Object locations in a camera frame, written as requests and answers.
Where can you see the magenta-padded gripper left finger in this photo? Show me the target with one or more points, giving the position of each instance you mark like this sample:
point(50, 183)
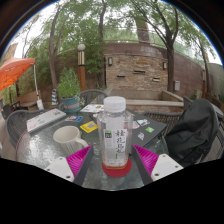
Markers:
point(78, 160)

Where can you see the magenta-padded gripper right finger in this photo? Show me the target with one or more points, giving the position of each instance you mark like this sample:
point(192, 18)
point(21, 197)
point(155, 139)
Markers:
point(146, 160)

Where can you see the clear white-capped drink bottle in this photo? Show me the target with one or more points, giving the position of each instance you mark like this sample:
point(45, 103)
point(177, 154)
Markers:
point(115, 133)

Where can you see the white ribbed mug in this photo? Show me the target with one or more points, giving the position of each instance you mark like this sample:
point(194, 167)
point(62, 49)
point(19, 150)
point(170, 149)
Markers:
point(68, 140)

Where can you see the dark laptop with stickers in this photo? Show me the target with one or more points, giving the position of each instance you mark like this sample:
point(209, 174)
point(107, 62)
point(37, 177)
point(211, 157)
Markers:
point(150, 128)

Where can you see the flat round red coaster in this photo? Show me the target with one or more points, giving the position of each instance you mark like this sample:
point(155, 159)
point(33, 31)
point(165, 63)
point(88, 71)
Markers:
point(116, 172)

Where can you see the yellow card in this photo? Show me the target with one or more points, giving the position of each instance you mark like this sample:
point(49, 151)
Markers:
point(89, 127)

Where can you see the blue sticker card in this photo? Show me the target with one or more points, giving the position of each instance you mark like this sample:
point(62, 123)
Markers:
point(74, 118)

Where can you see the silver laptop with stickers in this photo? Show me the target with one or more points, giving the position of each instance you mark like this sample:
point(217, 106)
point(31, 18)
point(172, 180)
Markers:
point(45, 120)

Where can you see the white printed booklet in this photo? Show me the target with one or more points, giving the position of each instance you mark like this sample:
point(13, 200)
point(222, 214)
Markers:
point(91, 108)

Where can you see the black backpack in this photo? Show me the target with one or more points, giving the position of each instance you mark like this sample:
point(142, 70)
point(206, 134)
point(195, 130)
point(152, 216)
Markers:
point(193, 133)

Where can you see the blue yellow striped cone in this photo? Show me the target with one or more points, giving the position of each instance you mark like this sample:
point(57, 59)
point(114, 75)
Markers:
point(54, 98)

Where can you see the green plant in blue pot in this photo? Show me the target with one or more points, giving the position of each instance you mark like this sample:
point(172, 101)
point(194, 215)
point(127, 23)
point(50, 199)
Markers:
point(69, 88)

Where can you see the wooden bench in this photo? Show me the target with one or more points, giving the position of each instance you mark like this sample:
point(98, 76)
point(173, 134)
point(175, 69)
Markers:
point(28, 100)

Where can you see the orange canopy tent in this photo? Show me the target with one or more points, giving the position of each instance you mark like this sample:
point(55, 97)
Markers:
point(15, 71)

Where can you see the brown globe-topped lamp post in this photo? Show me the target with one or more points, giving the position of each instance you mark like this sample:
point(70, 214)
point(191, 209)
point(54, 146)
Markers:
point(81, 70)

